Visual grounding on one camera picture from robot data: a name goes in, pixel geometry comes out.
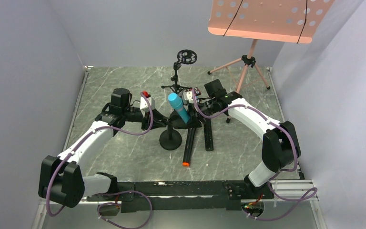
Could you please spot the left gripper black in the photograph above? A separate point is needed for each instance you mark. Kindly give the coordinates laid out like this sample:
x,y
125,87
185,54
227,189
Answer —
x,y
148,119

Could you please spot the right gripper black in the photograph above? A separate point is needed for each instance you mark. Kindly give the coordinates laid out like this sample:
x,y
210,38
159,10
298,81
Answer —
x,y
197,111

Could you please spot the black round-base mic stand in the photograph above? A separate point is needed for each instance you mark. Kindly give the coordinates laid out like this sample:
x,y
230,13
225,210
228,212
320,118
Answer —
x,y
170,139
176,121

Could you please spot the black microphone orange end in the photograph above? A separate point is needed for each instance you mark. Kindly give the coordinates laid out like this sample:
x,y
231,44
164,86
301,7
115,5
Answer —
x,y
188,147

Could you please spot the blue microphone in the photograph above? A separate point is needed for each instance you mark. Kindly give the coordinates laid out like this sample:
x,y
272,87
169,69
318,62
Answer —
x,y
177,104

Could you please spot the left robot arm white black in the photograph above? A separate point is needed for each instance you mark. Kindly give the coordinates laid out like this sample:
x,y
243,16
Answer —
x,y
61,178

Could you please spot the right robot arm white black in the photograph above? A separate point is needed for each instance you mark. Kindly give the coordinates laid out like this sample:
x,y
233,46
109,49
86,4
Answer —
x,y
280,149

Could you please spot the pink music stand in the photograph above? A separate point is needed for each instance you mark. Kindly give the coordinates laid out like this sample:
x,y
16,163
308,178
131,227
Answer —
x,y
293,21

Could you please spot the glitter black microphone silver head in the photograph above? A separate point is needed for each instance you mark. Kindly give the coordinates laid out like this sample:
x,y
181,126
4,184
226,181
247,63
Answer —
x,y
208,135

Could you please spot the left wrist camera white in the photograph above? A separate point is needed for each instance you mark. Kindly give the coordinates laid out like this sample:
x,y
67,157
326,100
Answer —
x,y
146,103

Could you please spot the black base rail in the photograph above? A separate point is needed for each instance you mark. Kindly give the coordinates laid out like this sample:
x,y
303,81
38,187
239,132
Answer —
x,y
183,195

